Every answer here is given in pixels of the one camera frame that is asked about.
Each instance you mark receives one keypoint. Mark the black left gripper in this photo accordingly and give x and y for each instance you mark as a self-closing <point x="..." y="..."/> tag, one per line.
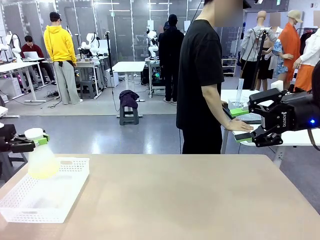
<point x="6" y="136"/>

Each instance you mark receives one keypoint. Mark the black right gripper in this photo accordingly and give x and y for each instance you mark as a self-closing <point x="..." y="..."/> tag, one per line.
<point x="297" y="112"/>

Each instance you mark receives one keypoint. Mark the translucent conical flask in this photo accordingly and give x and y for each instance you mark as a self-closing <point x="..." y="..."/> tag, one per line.
<point x="43" y="165"/>

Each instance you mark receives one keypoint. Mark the clear graduated cylinder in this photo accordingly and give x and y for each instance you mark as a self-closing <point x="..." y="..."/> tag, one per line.
<point x="240" y="90"/>

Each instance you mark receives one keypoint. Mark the person's right forearm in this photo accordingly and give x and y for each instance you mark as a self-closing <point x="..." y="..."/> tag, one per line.
<point x="215" y="102"/>

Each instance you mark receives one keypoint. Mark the person's right hand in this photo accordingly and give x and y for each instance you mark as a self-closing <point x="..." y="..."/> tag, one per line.
<point x="240" y="126"/>

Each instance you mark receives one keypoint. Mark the shoe rack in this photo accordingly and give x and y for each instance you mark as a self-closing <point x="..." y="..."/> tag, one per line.
<point x="229" y="66"/>

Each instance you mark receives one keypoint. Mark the mannequin in blue dress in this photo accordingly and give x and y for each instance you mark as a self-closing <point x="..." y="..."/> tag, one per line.
<point x="281" y="57"/>

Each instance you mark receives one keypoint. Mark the black light stand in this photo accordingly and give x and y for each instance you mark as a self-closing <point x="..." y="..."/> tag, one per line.
<point x="260" y="55"/>

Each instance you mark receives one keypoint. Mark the long white desk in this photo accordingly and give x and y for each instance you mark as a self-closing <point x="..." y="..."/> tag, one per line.
<point x="15" y="66"/>

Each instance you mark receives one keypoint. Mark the person in black t-shirt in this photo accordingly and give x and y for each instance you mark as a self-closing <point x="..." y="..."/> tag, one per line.
<point x="200" y="75"/>

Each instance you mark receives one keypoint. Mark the mannequin in grey shirt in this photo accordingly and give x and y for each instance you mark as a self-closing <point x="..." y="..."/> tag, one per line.
<point x="252" y="42"/>

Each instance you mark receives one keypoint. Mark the mannequin in orange coat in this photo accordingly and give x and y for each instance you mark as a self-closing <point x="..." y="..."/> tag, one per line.
<point x="291" y="45"/>

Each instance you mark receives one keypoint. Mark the mannequin with orange skirt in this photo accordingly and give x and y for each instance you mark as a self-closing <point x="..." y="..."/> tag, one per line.
<point x="308" y="52"/>

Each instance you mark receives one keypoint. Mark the grey step stool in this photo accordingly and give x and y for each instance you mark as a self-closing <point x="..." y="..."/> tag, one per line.
<point x="88" y="88"/>

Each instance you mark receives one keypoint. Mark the silver laptop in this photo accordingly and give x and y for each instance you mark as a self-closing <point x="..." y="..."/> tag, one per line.
<point x="30" y="55"/>

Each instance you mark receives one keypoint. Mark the man in red sweater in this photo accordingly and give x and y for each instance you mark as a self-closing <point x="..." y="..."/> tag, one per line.
<point x="31" y="47"/>

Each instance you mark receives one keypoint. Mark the white background desk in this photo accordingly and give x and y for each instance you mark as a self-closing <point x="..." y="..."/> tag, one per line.
<point x="86" y="64"/>

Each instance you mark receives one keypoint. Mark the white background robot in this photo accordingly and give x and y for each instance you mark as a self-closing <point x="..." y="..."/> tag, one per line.
<point x="93" y="42"/>
<point x="13" y="42"/>
<point x="152" y="40"/>

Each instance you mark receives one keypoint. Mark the person in yellow hoodie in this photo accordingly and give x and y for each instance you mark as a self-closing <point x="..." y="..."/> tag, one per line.
<point x="60" y="42"/>

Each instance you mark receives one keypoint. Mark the grey plastic stool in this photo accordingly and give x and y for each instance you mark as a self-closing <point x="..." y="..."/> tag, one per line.
<point x="128" y="117"/>

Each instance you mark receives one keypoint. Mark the dark cloth bundle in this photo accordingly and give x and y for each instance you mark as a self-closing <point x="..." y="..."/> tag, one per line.
<point x="128" y="97"/>

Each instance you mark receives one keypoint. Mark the person in black clothes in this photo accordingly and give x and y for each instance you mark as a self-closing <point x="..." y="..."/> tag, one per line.
<point x="171" y="50"/>

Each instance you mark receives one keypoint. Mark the black computer tower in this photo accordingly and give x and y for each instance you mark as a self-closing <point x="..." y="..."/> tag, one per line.
<point x="152" y="76"/>

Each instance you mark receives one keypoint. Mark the black tripod pole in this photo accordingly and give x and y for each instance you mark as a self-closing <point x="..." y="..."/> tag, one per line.
<point x="109" y="55"/>

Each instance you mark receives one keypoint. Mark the small white table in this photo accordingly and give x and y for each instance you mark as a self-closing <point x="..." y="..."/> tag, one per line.
<point x="128" y="67"/>

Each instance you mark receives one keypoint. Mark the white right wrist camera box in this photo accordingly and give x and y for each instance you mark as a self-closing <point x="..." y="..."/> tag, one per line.
<point x="277" y="85"/>

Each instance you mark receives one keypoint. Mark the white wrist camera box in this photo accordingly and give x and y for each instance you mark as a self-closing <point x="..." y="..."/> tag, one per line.
<point x="277" y="85"/>
<point x="2" y="112"/>

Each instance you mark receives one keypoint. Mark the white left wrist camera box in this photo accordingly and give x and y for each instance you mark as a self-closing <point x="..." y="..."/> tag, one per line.
<point x="2" y="112"/>

